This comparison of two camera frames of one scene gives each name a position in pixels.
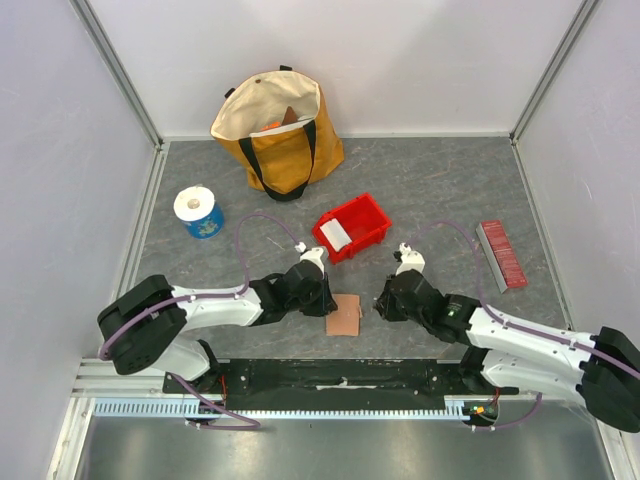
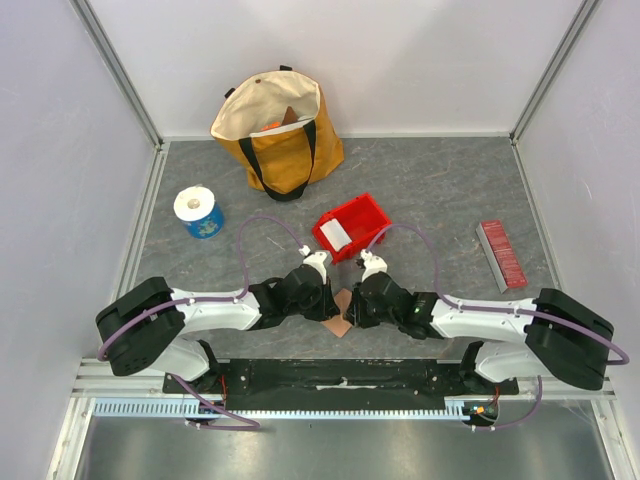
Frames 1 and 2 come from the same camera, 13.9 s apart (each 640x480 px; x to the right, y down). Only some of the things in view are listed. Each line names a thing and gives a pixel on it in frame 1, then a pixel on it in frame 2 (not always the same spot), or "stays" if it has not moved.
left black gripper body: (310, 305) stays
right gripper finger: (384, 305) to (351, 315)
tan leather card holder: (345, 321) stays
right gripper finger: (392, 284) to (356, 293)
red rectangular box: (500, 255) stays
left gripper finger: (325, 289) stays
